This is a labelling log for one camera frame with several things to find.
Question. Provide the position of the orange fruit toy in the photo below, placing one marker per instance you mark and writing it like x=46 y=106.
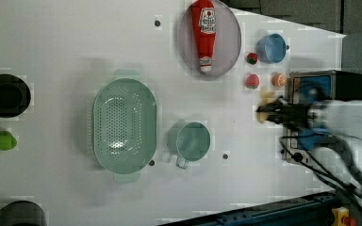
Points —
x=279 y=80

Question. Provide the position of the green measuring cup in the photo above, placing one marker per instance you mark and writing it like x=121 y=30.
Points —
x=189 y=141

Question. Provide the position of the green lime toy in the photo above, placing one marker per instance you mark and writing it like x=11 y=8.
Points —
x=7 y=141

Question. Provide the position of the small red strawberry toy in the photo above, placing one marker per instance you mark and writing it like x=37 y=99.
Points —
x=252 y=58

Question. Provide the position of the blue metal frame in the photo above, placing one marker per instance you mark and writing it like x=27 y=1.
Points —
x=310 y=210

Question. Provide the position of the round grey plate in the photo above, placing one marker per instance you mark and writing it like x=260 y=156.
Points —
x=227 y=44

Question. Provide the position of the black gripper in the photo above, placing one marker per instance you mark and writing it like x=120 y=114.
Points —
x=294 y=117

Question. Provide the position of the black round object upper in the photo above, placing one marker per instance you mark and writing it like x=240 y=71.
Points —
x=15 y=96

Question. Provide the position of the yellow emergency stop button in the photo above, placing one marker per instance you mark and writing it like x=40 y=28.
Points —
x=342 y=217

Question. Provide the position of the large red strawberry toy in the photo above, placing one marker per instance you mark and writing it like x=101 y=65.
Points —
x=252 y=81

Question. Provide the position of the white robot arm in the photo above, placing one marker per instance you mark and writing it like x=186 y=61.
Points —
x=329 y=134

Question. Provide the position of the black round object lower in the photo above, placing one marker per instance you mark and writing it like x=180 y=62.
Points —
x=22 y=213

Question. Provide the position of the red ketchup bottle toy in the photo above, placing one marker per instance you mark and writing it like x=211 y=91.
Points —
x=204 y=30

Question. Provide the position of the blue cup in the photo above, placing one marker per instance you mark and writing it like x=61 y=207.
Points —
x=271 y=49

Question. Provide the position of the green oval colander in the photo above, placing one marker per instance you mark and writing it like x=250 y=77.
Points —
x=124 y=126

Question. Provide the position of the black toaster oven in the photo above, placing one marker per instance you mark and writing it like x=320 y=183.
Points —
x=311 y=88

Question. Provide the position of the black round object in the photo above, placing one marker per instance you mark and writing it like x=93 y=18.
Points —
x=15 y=96
x=22 y=213

